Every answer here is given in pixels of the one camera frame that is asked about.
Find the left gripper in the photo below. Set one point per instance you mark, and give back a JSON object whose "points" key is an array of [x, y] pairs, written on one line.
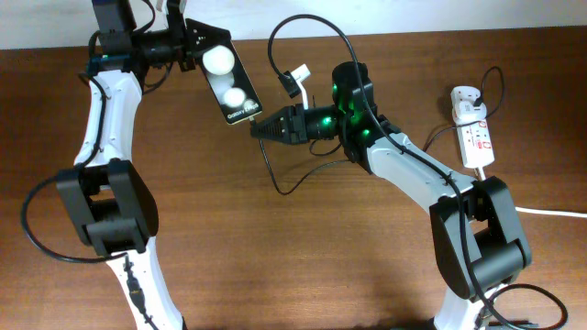
{"points": [[191, 33]]}

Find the white power strip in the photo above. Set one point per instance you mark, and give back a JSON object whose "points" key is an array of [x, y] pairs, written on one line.
{"points": [[476, 147]]}

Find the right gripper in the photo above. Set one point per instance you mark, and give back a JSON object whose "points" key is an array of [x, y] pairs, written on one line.
{"points": [[290, 115]]}

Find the white USB charger plug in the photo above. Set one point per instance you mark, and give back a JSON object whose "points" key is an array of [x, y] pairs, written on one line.
{"points": [[465, 112]]}

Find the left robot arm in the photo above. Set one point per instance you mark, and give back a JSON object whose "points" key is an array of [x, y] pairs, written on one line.
{"points": [[110, 206]]}

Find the black Samsung smartphone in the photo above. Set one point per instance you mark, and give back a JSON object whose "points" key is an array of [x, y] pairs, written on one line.
{"points": [[230, 83]]}

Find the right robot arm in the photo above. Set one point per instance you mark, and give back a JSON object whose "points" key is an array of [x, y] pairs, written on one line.
{"points": [[480, 244]]}

